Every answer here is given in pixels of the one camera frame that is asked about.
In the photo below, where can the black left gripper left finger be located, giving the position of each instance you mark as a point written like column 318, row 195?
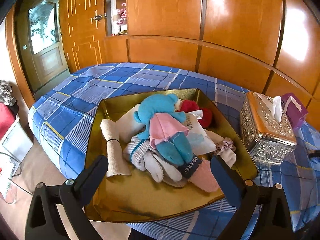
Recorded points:
column 89, row 180

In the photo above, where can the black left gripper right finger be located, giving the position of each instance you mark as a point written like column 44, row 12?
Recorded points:
column 229, row 181

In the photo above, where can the pink fluffy sock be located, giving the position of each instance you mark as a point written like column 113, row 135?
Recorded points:
column 198, row 172

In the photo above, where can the cream towel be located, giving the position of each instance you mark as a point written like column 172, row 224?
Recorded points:
column 117, row 165

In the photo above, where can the white foam block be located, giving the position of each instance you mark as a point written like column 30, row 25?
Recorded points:
column 127, row 125

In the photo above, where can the blue teddy bear pink dress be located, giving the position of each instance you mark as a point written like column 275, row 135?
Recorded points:
column 164, row 128

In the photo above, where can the pink satin scrunchie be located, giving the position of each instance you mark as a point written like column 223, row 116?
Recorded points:
column 225, row 144

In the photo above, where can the white paper packet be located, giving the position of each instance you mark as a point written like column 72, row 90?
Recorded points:
column 199, row 140

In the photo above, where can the silver embossed tissue box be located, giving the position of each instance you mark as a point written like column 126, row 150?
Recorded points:
column 268, row 140

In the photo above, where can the striped white socks bundle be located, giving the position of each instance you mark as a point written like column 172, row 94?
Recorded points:
column 143, row 157

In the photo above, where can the blue plaid bed sheet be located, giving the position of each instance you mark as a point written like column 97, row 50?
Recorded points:
column 61, row 121

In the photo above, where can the white side table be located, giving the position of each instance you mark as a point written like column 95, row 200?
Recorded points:
column 15, row 145

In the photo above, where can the white tissue sheet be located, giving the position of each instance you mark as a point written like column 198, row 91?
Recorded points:
column 273, row 104

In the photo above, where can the red plush item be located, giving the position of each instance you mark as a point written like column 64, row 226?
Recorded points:
column 203, row 115

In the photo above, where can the purple snack box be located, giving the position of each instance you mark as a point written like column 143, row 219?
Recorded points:
column 294, row 110

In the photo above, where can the wooden door with glass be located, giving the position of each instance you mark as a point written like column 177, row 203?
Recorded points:
column 39, row 42

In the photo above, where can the silver door knob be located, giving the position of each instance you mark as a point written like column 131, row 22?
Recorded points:
column 97, row 17

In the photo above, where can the wooden headboard panel wall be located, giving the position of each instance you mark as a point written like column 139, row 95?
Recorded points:
column 268, row 46

